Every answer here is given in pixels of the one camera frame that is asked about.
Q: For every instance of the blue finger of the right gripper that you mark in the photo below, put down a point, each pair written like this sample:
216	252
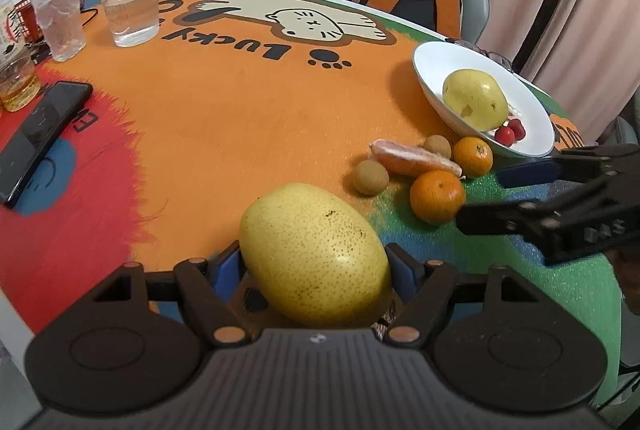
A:
530	173
499	218

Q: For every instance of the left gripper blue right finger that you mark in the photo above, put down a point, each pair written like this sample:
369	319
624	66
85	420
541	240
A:
408	275

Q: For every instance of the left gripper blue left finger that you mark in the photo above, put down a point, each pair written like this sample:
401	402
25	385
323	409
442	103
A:
226	271

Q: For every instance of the red small fruit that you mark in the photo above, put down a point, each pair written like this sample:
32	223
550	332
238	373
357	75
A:
518	129
505	136

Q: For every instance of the orange mandarin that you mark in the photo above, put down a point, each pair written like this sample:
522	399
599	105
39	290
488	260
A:
436	197
474	156

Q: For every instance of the smaller yellow pear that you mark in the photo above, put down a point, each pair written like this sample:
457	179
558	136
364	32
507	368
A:
315	258

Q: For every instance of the large yellow-green pear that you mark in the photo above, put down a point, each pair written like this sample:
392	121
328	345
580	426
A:
476	98

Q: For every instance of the large peeled pomelo segment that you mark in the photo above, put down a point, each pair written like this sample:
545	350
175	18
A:
513	113

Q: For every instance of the grey sofa with cushions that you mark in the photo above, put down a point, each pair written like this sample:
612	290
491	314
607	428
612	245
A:
624	129

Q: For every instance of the dark-framed eyeglasses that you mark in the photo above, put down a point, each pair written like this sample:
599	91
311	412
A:
494	56

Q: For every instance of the white round plate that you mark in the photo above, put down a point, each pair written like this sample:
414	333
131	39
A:
434	61

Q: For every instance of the colourful cat table mat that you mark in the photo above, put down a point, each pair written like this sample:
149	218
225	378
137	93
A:
184	132

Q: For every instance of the black smartphone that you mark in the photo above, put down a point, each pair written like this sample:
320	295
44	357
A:
36	135

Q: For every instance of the plastic drink bottle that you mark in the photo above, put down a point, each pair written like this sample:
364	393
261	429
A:
19	83

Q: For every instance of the frosted plastic cup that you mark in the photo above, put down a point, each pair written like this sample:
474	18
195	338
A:
132	22

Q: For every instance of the clear textured drinking glass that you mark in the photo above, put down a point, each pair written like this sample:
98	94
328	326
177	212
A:
61	26

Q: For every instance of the red plastic basket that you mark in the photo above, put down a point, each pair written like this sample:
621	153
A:
26	18

